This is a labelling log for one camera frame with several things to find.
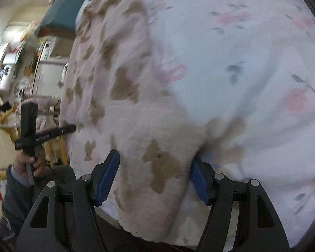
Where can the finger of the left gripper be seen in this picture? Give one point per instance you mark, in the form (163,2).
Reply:
(68,129)

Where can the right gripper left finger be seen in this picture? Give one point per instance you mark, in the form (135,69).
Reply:
(89,192)

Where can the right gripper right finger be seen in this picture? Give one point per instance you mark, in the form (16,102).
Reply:
(216,191)

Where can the pink bear print pants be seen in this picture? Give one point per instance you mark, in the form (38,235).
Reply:
(117,96)

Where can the left forearm grey sleeve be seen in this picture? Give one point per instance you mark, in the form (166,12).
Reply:
(16,205)

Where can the left hand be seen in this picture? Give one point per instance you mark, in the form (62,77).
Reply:
(38,163)

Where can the white floral bed sheet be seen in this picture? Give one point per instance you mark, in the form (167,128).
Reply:
(254,60)

